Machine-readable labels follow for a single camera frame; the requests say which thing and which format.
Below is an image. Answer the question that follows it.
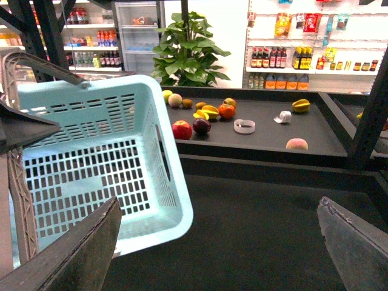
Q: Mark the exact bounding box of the brown kiwi right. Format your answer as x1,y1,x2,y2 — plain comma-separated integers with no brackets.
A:
195,102,207,110

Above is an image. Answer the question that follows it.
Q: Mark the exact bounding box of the silver tape roll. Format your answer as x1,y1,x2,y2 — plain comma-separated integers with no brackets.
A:
273,111,292,124

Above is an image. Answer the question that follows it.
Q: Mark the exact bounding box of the yellow starfruit centre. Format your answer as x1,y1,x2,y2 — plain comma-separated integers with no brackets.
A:
193,105,219,120

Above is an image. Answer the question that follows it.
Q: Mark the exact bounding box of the green potted plant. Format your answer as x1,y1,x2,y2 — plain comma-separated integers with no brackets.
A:
151,12,231,87

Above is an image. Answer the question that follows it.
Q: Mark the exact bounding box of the light blue plastic basket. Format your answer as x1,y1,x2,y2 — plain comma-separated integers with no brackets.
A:
0,48,194,270

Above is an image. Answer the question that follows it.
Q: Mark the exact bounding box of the orange persimmon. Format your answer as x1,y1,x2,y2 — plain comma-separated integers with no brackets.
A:
218,104,235,119

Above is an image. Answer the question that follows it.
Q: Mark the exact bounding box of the pink peach front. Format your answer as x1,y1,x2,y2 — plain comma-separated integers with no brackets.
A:
286,138,309,150

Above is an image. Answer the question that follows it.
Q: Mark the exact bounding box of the dark purple plum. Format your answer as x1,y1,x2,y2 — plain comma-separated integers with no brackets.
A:
192,118,211,135

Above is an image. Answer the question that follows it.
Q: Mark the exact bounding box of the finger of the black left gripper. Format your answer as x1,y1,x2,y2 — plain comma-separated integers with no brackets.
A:
1,101,61,153

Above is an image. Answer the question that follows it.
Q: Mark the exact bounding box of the black steel rack post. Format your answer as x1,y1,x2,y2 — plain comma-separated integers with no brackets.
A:
1,1,75,70

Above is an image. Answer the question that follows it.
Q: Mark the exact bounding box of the green apple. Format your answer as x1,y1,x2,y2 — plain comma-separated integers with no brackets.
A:
162,90,173,104

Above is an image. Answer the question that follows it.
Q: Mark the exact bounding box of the green red mango fruit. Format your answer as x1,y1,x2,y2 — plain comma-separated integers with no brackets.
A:
223,98,237,108

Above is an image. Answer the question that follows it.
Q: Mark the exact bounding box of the yellow starfruit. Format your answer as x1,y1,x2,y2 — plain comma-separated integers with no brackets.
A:
193,105,219,120
292,99,311,113

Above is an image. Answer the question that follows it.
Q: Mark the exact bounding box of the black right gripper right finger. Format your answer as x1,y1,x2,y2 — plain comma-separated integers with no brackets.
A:
317,196,387,290

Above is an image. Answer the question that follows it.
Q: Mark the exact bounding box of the brown kiwi left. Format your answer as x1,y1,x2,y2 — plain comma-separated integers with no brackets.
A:
181,99,193,109

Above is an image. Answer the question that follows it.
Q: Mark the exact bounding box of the pale pink peach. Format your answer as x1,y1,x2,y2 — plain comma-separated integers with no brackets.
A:
168,93,182,108

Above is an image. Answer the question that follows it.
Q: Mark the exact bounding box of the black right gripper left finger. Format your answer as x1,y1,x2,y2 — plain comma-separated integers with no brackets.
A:
1,197,121,290

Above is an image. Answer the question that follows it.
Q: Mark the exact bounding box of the clear tape ring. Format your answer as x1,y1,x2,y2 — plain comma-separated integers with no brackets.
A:
233,118,256,135

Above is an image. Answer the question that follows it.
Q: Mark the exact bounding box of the red apple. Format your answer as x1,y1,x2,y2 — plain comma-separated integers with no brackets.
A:
172,120,192,140

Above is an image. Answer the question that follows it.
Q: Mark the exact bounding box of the white shelf with sauce bottles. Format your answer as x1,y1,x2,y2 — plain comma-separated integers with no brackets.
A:
242,1,387,94

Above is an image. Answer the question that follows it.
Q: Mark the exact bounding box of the brown kiwi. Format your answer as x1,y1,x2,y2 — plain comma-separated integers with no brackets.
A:
195,102,207,110
181,99,193,109

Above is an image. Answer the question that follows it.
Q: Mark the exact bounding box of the white shelf with drinks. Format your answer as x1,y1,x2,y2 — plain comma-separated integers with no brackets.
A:
62,1,122,72

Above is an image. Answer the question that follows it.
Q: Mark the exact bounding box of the yellow starfruit right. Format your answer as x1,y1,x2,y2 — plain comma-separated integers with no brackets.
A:
292,99,311,113

